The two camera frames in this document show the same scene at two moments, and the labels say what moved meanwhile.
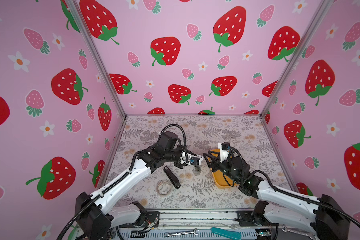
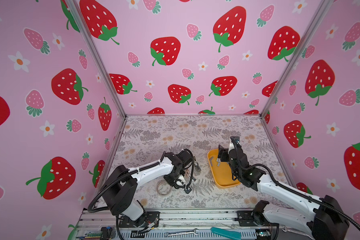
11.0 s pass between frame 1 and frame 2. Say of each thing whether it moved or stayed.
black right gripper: moved
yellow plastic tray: stayed
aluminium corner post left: stayed
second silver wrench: stayed
